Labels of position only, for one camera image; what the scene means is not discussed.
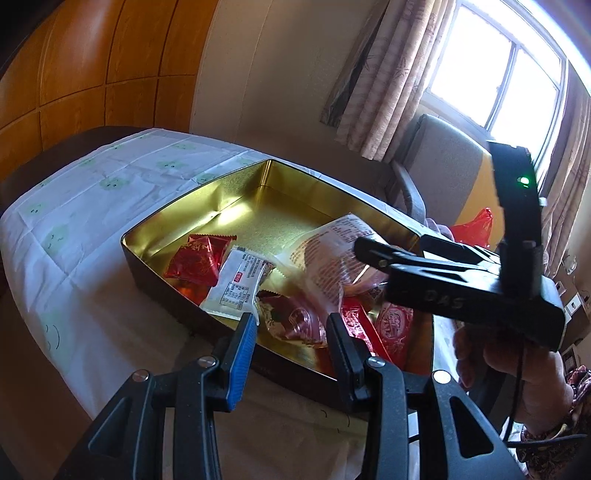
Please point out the red and white snack packet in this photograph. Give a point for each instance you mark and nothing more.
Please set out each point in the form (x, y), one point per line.
(395, 323)

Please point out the shiny red snack packet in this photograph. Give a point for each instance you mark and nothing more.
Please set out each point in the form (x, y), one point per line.
(291, 318)

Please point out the large red snack packet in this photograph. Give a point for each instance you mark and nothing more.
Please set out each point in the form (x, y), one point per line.
(362, 327)

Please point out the person's right hand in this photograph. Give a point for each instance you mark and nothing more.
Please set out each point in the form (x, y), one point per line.
(498, 360)

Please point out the white snack packet red label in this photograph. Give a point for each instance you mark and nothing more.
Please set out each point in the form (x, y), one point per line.
(235, 288)

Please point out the person's right forearm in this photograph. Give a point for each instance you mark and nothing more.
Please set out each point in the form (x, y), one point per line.
(563, 457)

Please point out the wooden side table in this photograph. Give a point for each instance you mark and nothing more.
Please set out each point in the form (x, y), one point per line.
(584, 295)

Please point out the bread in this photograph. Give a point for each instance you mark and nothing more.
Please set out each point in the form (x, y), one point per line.
(323, 258)

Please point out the pale plastic bag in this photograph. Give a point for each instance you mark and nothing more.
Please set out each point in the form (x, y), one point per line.
(436, 228)

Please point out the small red patterned snack packet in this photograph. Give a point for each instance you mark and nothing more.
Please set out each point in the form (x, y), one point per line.
(198, 261)

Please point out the grey and yellow armchair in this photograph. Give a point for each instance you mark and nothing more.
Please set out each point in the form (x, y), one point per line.
(443, 170)

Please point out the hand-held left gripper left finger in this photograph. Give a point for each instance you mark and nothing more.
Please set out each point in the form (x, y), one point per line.
(242, 364)

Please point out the beige patterned curtain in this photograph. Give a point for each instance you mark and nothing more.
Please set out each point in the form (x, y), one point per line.
(570, 184)
(388, 78)

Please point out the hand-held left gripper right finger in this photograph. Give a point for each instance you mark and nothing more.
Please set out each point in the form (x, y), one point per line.
(344, 364)

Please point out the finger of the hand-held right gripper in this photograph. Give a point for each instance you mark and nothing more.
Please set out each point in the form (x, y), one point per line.
(452, 249)
(374, 251)

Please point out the maroon tin box gold inside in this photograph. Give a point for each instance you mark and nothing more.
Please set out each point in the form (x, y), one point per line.
(277, 217)

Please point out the white tablecloth green prints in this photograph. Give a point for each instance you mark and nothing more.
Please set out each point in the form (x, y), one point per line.
(92, 221)

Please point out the red plastic bag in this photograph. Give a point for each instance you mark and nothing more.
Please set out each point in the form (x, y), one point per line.
(475, 226)

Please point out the window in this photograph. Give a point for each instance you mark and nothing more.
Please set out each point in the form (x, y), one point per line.
(498, 64)

